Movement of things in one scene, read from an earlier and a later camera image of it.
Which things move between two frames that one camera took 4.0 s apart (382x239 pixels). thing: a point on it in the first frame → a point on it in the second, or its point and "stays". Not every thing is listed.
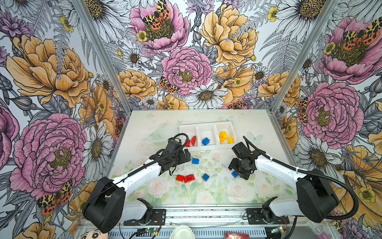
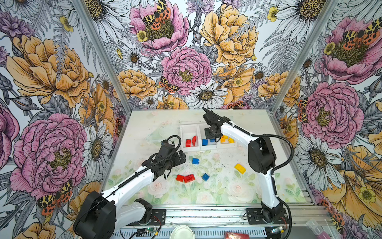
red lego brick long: [193, 140] stays
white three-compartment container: [207, 136] stays
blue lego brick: [205, 141] stays
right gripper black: [233, 165] → [209, 137]
